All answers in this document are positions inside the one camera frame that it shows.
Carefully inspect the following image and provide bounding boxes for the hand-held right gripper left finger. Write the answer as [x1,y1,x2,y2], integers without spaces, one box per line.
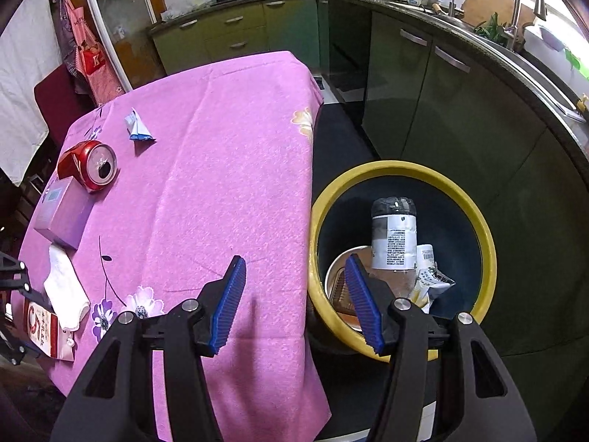
[50,255,248,442]

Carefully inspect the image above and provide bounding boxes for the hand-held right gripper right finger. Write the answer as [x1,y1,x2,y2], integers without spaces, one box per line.
[344,253,538,442]

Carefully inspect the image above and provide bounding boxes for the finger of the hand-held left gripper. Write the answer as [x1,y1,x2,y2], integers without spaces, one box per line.
[0,249,52,312]
[0,326,40,365]

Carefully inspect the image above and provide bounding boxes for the red white drink carton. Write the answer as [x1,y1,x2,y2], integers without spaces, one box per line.
[24,301,74,362]

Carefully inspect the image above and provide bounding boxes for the clear bottle with white label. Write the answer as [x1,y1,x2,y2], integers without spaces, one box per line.
[370,197,419,300]

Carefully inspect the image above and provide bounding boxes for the white snack packet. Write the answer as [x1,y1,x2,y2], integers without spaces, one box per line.
[407,243,456,314]

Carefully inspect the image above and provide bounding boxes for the yellow rimmed dark bin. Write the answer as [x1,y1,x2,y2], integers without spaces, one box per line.
[307,160,498,362]

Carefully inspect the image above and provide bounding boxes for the white crumpled cloth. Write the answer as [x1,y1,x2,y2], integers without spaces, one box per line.
[43,244,91,332]

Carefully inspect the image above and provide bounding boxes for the purple cardboard box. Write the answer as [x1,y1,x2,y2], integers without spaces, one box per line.
[34,177,93,250]

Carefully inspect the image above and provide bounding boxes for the red soda can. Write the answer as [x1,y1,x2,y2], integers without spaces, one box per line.
[57,140,118,193]

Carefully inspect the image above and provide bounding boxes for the pink floral tablecloth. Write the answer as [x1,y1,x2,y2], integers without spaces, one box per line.
[18,50,332,442]

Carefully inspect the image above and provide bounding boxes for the white hanging sheet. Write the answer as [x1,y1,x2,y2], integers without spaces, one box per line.
[0,0,60,187]

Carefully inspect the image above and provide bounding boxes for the red upholstered chair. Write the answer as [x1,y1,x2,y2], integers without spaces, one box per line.
[34,63,99,139]

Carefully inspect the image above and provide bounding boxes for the blue white folded carton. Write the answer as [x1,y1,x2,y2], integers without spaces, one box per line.
[124,107,156,143]

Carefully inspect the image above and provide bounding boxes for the dark green base cabinets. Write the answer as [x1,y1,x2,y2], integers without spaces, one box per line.
[317,0,589,360]

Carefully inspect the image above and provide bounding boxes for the red checked apron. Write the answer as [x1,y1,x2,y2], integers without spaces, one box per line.
[69,7,126,106]

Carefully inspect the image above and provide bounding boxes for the sliding glass door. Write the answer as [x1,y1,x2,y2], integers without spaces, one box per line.
[78,0,167,93]

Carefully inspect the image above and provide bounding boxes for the steel sink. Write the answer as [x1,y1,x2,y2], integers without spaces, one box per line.
[442,14,589,123]

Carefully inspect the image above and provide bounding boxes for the clear plastic bag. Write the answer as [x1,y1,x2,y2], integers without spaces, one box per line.
[161,2,194,22]

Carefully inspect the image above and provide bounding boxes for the green vegetables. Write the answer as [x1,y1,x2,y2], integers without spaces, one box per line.
[474,13,512,43]

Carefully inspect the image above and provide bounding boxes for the green plastic item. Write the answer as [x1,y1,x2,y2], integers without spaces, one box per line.
[564,48,589,79]

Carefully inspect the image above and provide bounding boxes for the wooden cutting board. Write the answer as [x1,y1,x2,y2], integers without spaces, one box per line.
[461,0,523,28]

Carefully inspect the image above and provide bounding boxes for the white lilac container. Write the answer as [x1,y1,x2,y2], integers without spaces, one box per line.
[538,25,568,52]

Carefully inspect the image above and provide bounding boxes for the tall steel faucet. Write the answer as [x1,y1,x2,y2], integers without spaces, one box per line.
[504,0,547,51]

